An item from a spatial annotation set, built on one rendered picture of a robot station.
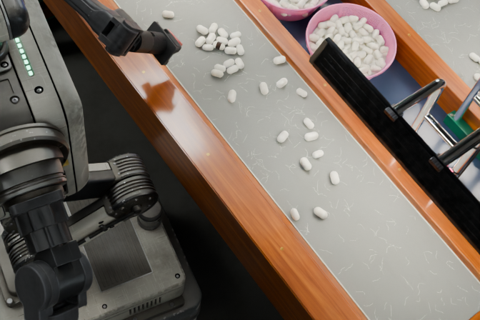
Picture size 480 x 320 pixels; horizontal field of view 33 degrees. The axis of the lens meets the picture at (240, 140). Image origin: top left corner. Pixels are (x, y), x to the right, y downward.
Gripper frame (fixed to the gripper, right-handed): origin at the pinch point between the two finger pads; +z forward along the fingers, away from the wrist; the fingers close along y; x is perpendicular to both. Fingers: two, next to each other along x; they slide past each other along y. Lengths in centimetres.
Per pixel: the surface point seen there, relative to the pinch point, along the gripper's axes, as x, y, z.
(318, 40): -18.5, -14.0, 37.4
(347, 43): -23, -19, 42
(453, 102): -32, -52, 52
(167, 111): 13.2, -11.6, -3.2
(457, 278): -8, -90, 24
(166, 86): 10.5, -5.0, 0.0
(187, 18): -0.1, 12.3, 16.2
